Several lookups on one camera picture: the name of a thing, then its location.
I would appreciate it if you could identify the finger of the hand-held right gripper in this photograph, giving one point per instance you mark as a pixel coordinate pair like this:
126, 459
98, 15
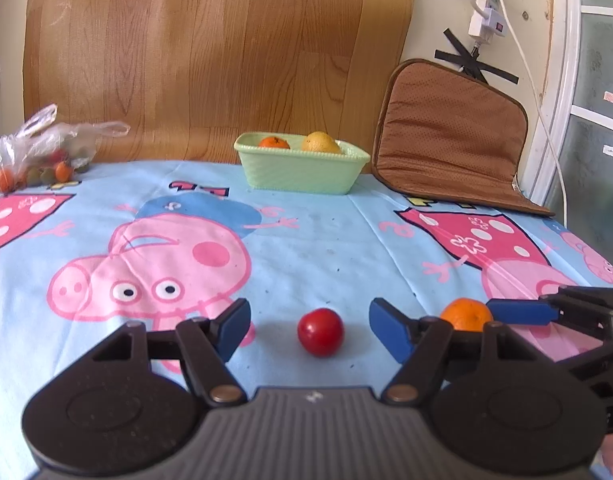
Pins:
601, 355
521, 311

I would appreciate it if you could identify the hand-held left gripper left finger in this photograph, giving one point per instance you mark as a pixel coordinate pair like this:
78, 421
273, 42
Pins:
234, 330

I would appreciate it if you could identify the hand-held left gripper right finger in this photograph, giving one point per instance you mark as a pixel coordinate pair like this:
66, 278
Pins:
389, 330

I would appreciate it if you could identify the tangerine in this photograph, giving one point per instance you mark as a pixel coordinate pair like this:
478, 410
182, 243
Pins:
465, 314
274, 143

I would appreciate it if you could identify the red tomato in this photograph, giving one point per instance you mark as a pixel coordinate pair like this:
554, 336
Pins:
320, 332

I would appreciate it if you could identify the light green plastic basket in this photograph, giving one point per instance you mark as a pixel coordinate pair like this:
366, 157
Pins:
301, 172

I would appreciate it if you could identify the large yellow lemon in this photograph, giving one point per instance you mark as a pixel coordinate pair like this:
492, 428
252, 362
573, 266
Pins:
320, 143

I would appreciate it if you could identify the cartoon pig printed blanket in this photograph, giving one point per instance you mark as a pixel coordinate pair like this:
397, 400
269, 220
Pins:
306, 240

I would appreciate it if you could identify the brown perforated seat cushion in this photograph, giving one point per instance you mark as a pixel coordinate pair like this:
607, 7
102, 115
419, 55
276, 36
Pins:
451, 140

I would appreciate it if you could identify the black tape cross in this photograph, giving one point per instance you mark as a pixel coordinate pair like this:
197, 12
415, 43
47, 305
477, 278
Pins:
474, 60

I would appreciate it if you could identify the clear plastic bag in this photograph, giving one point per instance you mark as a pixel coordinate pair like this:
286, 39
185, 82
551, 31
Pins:
41, 152

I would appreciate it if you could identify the wood-pattern vinyl sheet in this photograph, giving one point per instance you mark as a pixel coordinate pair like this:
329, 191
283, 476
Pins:
211, 60

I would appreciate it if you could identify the white power strip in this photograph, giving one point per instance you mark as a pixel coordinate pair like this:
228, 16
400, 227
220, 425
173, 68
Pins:
486, 10

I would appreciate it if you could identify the white window frame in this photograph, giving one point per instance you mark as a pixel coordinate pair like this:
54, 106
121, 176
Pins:
586, 110

